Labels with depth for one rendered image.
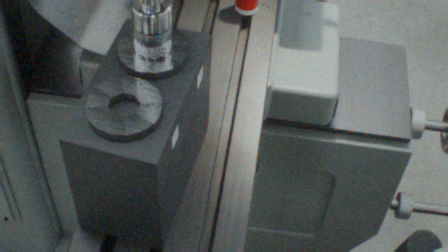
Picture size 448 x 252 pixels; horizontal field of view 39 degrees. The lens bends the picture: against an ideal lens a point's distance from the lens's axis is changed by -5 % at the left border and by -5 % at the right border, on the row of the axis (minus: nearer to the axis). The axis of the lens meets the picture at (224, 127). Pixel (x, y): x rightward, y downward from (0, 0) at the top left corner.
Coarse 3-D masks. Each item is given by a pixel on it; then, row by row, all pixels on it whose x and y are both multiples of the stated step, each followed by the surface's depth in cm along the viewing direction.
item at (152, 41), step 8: (136, 24) 76; (144, 24) 75; (152, 24) 75; (160, 24) 76; (168, 24) 77; (136, 32) 77; (144, 32) 76; (152, 32) 76; (160, 32) 77; (168, 32) 78; (136, 40) 78; (144, 40) 77; (152, 40) 77; (160, 40) 77; (168, 40) 79; (136, 48) 79; (144, 48) 78; (152, 48) 78; (160, 48) 78; (168, 48) 80; (144, 56) 79; (152, 56) 79; (160, 56) 79
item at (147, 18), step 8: (136, 0) 76; (168, 0) 76; (136, 8) 75; (144, 8) 75; (160, 8) 75; (168, 8) 75; (136, 16) 75; (144, 16) 74; (152, 16) 74; (160, 16) 75; (168, 16) 76
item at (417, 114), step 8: (416, 112) 139; (424, 112) 140; (416, 120) 139; (424, 120) 139; (432, 120) 141; (416, 128) 139; (424, 128) 141; (432, 128) 141; (440, 128) 141; (416, 136) 140; (440, 136) 146
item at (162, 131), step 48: (192, 48) 83; (96, 96) 75; (144, 96) 76; (192, 96) 81; (96, 144) 73; (144, 144) 73; (192, 144) 89; (96, 192) 79; (144, 192) 76; (144, 240) 85
